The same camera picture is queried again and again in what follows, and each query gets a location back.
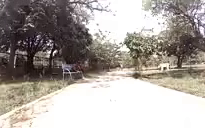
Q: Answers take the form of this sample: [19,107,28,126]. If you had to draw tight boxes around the fence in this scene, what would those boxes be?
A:
[0,49,68,77]

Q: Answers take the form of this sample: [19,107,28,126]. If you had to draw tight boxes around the blue metal bench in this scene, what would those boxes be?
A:
[61,63,84,81]

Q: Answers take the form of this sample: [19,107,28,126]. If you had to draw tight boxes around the dry grass patch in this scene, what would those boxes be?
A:
[136,67,205,101]
[0,77,86,118]

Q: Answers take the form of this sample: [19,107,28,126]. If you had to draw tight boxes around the green bushes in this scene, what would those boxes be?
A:
[88,38,124,70]

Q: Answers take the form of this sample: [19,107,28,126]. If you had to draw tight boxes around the pale concrete path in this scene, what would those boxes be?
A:
[0,69,205,128]

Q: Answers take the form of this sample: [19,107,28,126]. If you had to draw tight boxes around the pale concrete kerb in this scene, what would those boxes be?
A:
[0,87,65,122]

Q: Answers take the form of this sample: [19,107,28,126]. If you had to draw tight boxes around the row of large dark trees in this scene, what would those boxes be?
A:
[0,0,108,80]

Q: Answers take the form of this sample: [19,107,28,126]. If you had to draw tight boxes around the small leafy tree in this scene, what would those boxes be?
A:
[123,31,162,72]

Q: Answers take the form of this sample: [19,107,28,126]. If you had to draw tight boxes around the white bench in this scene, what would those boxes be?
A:
[158,62,171,72]

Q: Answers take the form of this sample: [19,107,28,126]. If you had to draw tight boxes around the dark spreading tree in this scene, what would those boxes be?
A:
[158,14,203,70]

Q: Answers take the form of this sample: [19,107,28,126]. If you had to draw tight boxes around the tall bare-branched tree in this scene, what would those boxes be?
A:
[142,0,205,71]

